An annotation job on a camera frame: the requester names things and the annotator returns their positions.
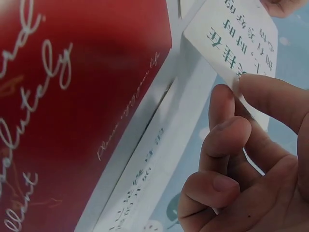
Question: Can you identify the white carton with green print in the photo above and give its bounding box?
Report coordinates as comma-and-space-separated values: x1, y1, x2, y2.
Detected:
91, 0, 279, 232

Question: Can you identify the person's left hand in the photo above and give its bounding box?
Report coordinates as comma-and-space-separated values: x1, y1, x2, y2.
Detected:
261, 0, 309, 19

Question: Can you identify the red box with white script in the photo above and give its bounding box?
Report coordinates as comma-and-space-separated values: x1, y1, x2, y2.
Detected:
0, 0, 181, 232

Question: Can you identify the person's right hand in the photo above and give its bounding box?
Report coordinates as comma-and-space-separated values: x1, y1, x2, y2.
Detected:
178, 73, 309, 232

